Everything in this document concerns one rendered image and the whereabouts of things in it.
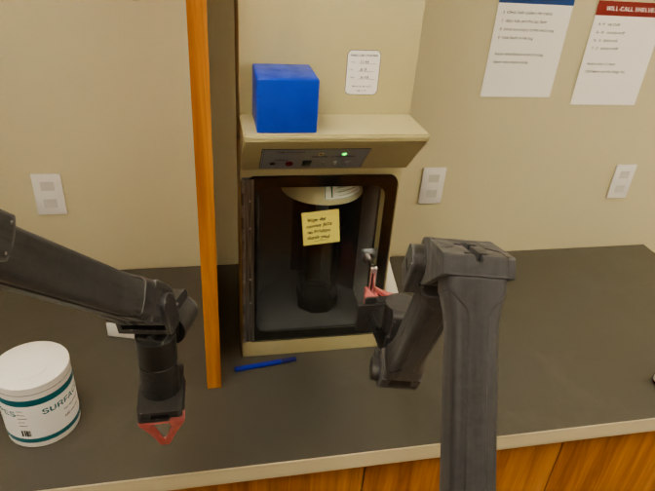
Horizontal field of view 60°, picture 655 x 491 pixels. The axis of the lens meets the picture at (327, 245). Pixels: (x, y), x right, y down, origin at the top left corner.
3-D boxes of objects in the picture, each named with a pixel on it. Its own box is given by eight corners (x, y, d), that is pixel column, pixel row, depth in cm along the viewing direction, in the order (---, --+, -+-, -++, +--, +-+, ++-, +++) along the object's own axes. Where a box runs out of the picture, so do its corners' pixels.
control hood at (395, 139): (239, 165, 107) (238, 113, 101) (404, 163, 113) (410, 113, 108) (243, 191, 97) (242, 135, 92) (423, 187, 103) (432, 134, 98)
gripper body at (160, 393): (184, 371, 93) (181, 335, 89) (182, 419, 84) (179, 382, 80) (142, 374, 91) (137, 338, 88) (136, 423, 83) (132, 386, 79)
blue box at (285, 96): (251, 114, 101) (251, 62, 97) (307, 114, 103) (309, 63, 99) (256, 133, 93) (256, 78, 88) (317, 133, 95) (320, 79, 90)
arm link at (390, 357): (413, 272, 65) (507, 279, 65) (411, 230, 68) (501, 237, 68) (365, 391, 101) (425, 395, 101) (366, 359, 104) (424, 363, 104)
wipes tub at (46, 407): (18, 399, 115) (1, 342, 107) (86, 394, 118) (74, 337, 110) (-2, 452, 104) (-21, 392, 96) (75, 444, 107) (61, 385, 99)
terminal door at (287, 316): (246, 340, 128) (244, 175, 107) (376, 331, 133) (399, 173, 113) (246, 343, 127) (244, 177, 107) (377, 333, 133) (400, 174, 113)
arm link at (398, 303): (370, 384, 99) (419, 388, 100) (378, 333, 94) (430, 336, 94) (366, 339, 110) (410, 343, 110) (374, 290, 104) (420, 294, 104)
